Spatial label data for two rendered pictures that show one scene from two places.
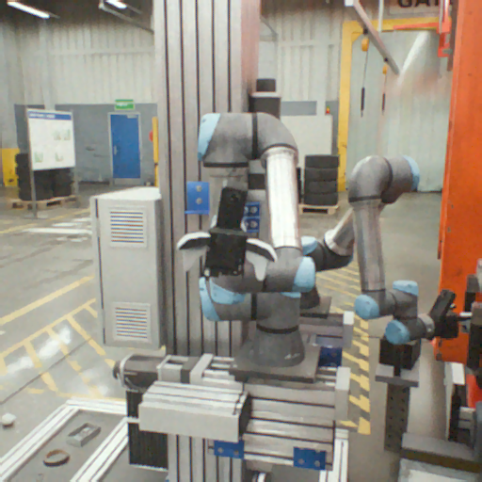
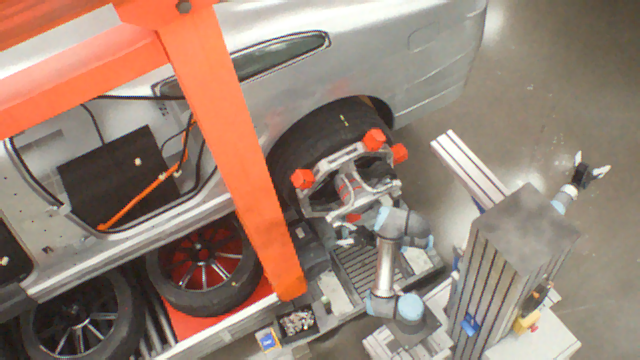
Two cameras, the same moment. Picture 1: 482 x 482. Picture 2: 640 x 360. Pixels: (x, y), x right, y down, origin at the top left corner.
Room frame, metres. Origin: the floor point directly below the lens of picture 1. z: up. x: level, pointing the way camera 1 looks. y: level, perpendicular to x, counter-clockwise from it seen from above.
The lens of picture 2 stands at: (2.64, 0.38, 4.17)
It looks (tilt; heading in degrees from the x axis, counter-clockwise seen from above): 62 degrees down; 233
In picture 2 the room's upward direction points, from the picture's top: 12 degrees counter-clockwise
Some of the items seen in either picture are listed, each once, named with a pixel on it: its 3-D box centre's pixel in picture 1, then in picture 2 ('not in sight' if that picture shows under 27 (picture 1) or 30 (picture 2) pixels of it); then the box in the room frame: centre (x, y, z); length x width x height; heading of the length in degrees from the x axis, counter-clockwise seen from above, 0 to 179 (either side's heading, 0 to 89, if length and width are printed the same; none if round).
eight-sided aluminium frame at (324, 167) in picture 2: not in sight; (346, 181); (1.47, -0.94, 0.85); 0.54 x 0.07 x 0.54; 160
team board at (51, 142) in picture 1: (54, 161); not in sight; (9.93, 3.48, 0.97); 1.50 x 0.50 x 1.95; 167
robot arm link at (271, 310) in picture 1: (275, 297); not in sight; (1.35, -0.09, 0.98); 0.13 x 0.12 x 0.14; 91
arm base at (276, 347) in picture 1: (277, 338); not in sight; (1.35, -0.10, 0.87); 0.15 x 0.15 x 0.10
